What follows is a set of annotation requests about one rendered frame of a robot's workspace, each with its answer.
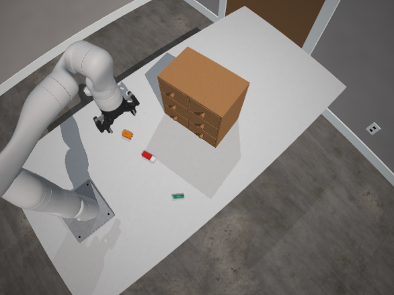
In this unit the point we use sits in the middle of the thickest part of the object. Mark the orange 9v battery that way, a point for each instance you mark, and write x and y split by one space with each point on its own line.
127 134

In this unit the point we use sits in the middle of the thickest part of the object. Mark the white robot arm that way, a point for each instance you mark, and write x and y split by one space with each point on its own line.
29 190

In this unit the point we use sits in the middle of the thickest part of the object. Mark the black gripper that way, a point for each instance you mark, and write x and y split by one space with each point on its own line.
109 117

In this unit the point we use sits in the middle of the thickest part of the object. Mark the brown wooden drawer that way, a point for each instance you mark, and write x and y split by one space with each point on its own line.
176 116
204 113
175 105
203 124
174 93
202 134

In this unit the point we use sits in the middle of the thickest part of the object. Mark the brown wooden chest of drawers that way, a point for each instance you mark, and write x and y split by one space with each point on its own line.
208 83

